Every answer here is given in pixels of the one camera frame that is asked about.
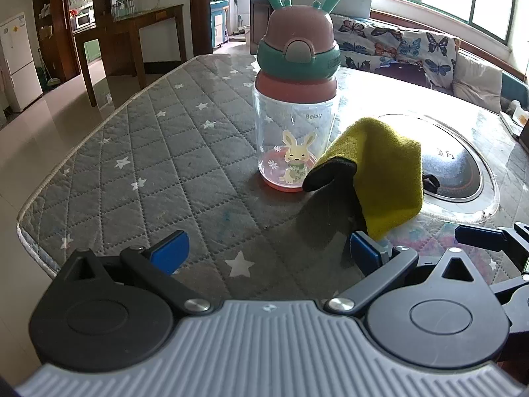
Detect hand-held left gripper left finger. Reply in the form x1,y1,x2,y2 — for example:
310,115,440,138
62,230,214,314

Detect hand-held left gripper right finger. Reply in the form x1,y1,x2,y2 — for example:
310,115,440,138
324,231,483,316

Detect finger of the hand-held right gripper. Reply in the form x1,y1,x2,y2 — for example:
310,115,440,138
455,222,529,253
492,274,529,335

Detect yellow grey microfiber cloth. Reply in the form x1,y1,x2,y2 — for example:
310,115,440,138
302,117,425,241

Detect teal pink antler bottle lid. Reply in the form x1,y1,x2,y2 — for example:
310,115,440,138
251,0,355,102

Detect grey quilted star table cover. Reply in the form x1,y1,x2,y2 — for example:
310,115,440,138
17,53,529,294

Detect sofa with blue cover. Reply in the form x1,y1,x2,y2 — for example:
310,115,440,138
331,12,529,141

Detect grey pillow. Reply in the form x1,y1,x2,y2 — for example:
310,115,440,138
452,52,504,113

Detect black bag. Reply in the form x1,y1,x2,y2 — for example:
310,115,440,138
373,63,428,88

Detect small butterfly print pillow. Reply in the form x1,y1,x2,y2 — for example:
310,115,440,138
397,29,460,89

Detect broom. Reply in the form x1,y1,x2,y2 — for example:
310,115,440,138
37,47,59,87

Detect large butterfly print pillow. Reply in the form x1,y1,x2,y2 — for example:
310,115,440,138
331,13,408,71

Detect blue storage cabinet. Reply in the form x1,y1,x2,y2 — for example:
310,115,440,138
209,0,229,49

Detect dark wooden table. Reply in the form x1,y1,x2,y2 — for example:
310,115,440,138
73,4,187,107

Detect white refrigerator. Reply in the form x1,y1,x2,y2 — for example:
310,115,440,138
0,12,44,113

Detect dark wooden door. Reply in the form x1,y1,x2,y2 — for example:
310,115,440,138
249,0,282,55

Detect row of glass jars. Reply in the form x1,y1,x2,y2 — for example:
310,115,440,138
111,0,139,18

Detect dark wooden shelf cabinet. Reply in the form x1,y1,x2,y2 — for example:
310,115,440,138
31,0,127,83

